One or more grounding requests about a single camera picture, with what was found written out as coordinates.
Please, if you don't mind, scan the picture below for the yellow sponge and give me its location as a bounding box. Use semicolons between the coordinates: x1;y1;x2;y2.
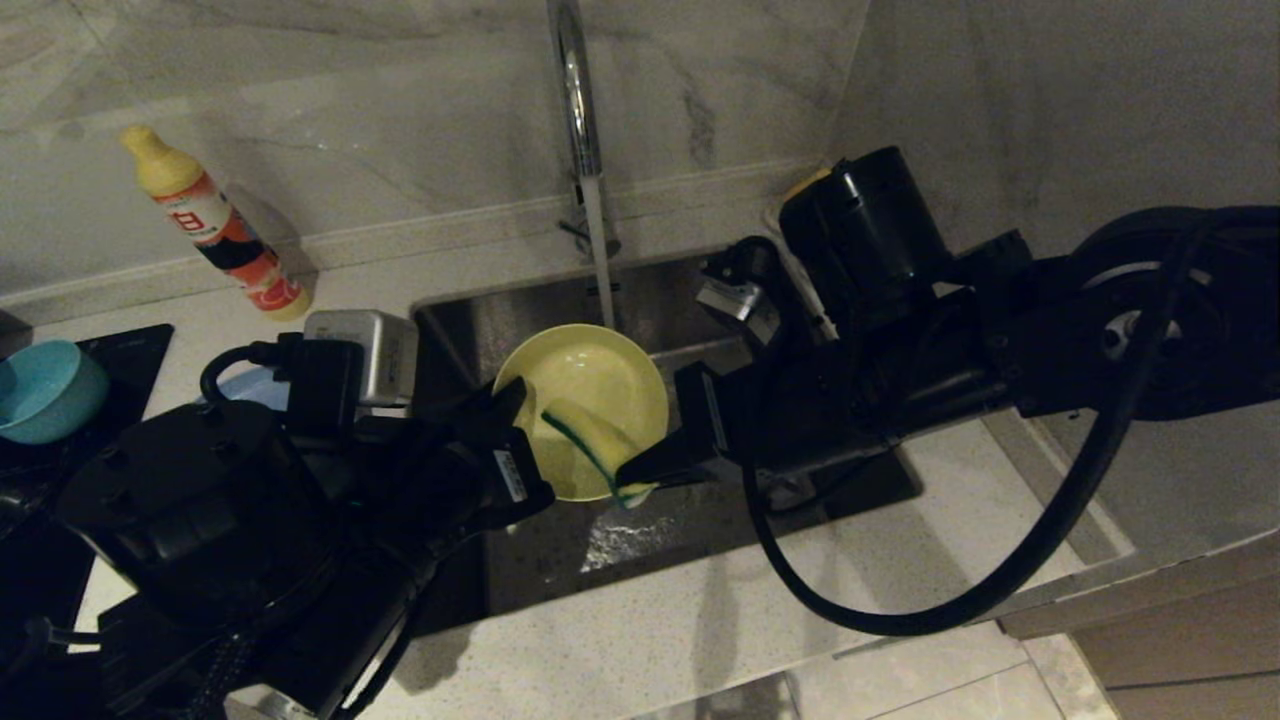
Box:
540;400;661;509

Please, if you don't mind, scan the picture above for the yellow bowl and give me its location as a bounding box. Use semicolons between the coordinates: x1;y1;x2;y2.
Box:
492;323;670;503

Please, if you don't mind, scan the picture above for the blue plate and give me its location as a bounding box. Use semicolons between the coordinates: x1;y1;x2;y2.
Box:
200;365;293;411

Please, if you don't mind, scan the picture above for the teal bowl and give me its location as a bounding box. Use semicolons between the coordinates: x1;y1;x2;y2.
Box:
0;340;109;445

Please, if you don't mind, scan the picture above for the chrome faucet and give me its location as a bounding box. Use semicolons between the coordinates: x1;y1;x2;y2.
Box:
547;0;623;263

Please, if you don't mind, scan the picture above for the stainless steel sink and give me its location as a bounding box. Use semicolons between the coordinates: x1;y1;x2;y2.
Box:
410;243;921;636

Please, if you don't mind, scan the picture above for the running water stream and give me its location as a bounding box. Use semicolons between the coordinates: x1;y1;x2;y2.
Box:
583;175;618;329

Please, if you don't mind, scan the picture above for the black induction cooktop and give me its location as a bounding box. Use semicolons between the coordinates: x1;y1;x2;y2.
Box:
0;323;176;621

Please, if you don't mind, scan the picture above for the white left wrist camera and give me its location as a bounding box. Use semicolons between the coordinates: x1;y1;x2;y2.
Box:
303;310;420;408

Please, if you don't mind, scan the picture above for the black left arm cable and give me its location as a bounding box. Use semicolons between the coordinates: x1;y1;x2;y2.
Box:
198;340;291;406

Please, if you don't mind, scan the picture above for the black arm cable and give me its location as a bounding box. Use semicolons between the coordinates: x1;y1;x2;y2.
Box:
735;205;1280;638
198;340;291;406

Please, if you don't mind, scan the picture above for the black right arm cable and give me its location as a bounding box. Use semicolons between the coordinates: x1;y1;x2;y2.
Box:
735;205;1280;638

